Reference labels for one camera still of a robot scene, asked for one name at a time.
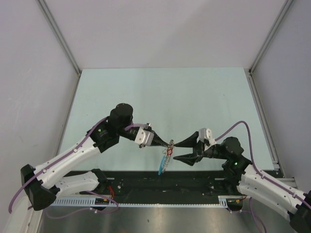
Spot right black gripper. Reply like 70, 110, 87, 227
173, 131, 229, 166

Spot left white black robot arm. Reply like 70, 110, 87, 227
20, 103, 169, 211

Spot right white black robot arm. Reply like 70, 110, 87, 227
174, 128, 311, 233

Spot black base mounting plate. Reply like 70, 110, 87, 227
50, 169, 255, 204

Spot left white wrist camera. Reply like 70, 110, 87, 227
134, 127, 154, 147

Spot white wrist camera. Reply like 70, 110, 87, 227
198, 128, 216, 151
134, 127, 154, 147

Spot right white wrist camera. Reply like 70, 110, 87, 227
198, 128, 216, 151

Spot white slotted cable duct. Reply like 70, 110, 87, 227
51, 196, 244, 208

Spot left aluminium frame post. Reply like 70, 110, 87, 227
36, 0, 82, 75

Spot aluminium frame post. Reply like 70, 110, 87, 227
36, 0, 82, 75
249, 0, 294, 73

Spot right aluminium frame post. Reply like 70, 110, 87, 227
249, 0, 294, 73

